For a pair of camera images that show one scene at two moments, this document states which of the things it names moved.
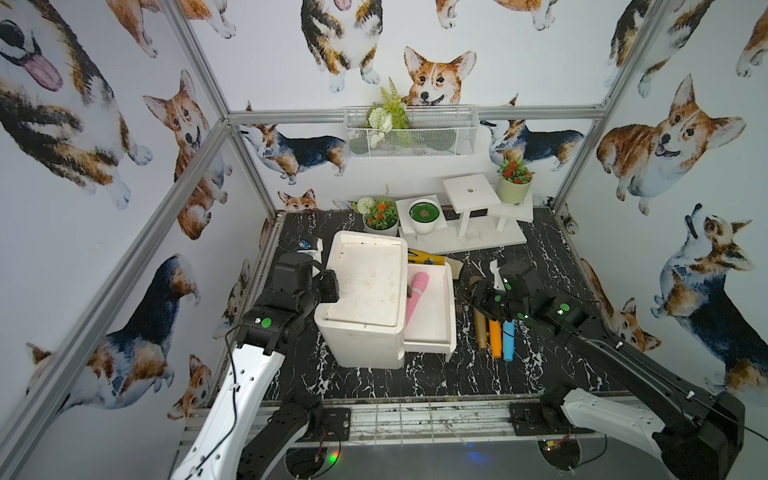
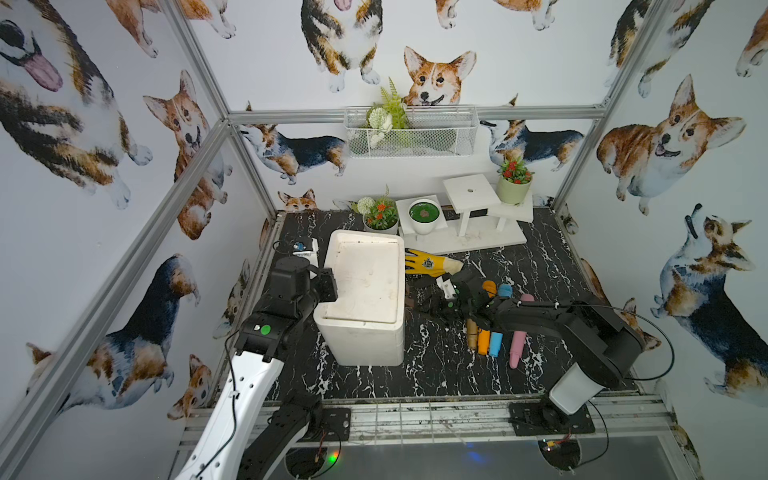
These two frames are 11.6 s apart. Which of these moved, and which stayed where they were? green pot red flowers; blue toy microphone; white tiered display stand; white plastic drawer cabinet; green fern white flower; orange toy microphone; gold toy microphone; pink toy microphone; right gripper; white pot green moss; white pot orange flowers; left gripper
Moved: blue toy microphone; orange toy microphone; pink toy microphone; gold toy microphone; right gripper
Stayed: left gripper; white plastic drawer cabinet; white pot orange flowers; green fern white flower; white pot green moss; green pot red flowers; white tiered display stand
